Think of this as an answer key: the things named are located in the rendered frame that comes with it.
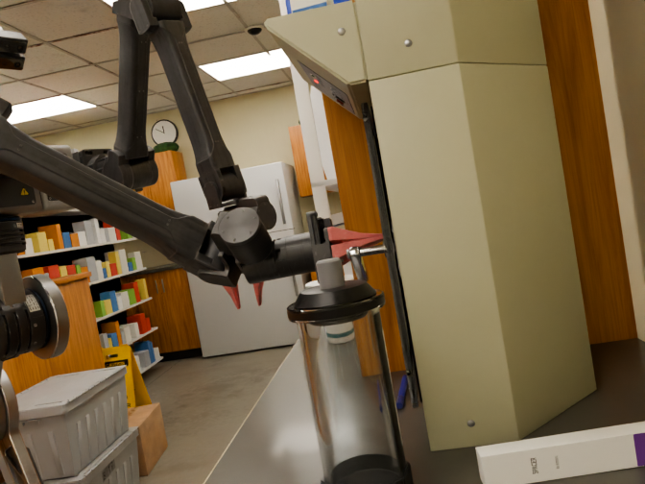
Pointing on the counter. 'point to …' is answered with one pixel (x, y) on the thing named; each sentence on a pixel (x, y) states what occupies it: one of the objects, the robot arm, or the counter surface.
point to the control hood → (326, 48)
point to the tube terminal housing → (478, 214)
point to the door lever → (363, 258)
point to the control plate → (326, 87)
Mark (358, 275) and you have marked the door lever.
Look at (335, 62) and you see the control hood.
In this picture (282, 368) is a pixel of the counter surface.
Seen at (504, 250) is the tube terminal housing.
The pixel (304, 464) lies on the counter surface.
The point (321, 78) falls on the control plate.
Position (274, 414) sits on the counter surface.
